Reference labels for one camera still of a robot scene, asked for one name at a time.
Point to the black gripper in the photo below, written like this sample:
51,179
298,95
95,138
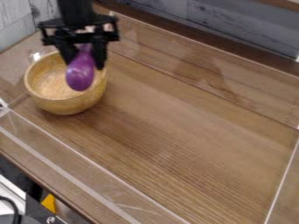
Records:
78,26

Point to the purple toy eggplant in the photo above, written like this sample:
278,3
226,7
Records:
80,72

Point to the brown wooden bowl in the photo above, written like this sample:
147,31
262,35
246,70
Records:
52,95

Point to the clear acrylic table barrier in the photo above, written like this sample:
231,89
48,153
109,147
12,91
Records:
191,142

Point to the yellow sticker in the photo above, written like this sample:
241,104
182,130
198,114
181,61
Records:
48,203

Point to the black metal equipment base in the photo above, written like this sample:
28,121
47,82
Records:
36,214

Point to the clear acrylic corner bracket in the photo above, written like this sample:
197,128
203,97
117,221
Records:
111,25

